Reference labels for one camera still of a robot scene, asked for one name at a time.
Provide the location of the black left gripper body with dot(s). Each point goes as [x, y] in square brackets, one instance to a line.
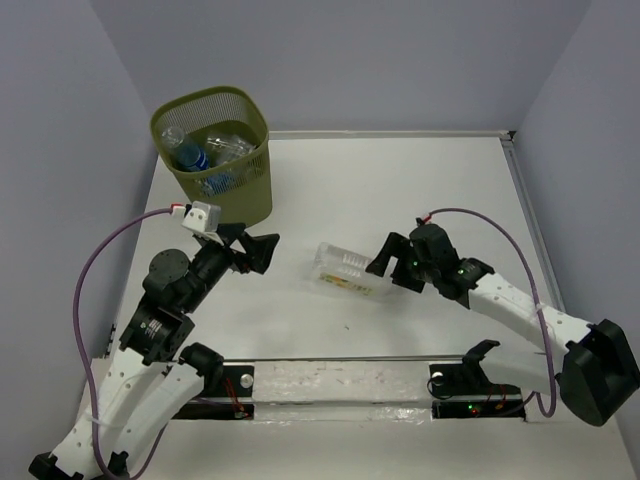
[232, 256]

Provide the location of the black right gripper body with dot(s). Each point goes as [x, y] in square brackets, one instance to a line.
[411, 271]

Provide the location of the large ribbed clear bottle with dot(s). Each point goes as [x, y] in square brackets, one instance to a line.
[338, 272]

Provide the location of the Pocari Sweat blue bottle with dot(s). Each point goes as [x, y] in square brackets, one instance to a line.
[222, 183]
[185, 152]

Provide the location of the silver cap clear bottle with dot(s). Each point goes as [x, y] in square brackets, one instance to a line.
[224, 148]

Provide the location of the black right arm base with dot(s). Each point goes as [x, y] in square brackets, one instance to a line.
[457, 396]

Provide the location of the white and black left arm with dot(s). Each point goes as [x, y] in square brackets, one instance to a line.
[153, 373]

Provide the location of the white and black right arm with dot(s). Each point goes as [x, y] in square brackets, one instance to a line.
[589, 366]

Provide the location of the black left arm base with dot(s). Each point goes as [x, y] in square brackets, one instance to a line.
[230, 399]

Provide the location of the olive green mesh bin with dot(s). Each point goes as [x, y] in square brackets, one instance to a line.
[227, 110]

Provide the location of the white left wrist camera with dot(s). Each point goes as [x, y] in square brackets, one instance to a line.
[199, 218]

